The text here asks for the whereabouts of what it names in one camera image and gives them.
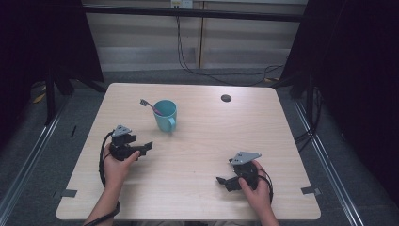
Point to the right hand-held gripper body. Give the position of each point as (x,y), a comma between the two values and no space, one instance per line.
(247,169)

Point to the pink toothbrush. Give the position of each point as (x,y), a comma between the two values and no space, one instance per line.
(147,104)

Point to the person's left hand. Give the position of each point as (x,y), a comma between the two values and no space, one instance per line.
(114,171)

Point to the metal floor rail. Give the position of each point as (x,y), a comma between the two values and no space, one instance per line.
(329,169)
(28,163)

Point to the black metal stand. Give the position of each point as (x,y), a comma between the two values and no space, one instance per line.
(50,100)

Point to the dark curtain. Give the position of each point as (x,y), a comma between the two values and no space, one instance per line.
(37,40)
(360,78)

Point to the grey tape piece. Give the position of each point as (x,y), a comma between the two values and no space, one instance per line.
(69,193)
(310,190)

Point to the yellow floor scrap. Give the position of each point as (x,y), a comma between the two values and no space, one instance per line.
(39,98)

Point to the small black floor tape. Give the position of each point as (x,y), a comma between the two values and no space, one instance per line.
(73,131)

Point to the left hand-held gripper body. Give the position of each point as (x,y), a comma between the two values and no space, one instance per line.
(120,147)

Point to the teal cup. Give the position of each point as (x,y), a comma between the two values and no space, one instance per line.
(165,117)

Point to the person's right hand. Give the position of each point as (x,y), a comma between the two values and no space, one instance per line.
(260,196)

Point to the black horizontal bar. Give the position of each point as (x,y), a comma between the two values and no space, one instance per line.
(219,14)

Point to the white wall outlet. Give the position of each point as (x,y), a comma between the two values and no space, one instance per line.
(182,3)

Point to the dark round table grommet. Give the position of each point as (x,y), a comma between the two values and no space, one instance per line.
(226,98)

